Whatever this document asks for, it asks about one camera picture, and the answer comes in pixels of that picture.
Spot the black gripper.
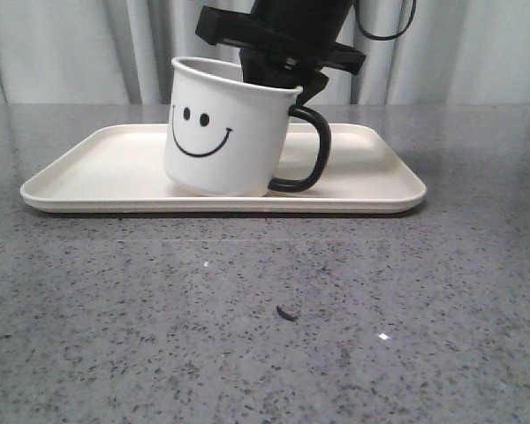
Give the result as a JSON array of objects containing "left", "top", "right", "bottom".
[{"left": 195, "top": 0, "right": 365, "bottom": 106}]

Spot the white smiley mug black handle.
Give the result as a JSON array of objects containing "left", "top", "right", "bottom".
[{"left": 163, "top": 57, "right": 331, "bottom": 197}]

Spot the cream rectangular plastic tray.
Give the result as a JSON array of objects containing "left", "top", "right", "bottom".
[{"left": 20, "top": 124, "right": 427, "bottom": 214}]

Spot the small black debris scrap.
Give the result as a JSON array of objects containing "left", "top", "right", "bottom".
[{"left": 276, "top": 306, "right": 298, "bottom": 322}]

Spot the pale green pleated curtain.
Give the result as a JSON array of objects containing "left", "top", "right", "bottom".
[{"left": 0, "top": 1, "right": 530, "bottom": 104}]

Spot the black cable loop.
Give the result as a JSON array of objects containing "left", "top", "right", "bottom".
[{"left": 353, "top": 0, "right": 418, "bottom": 42}]

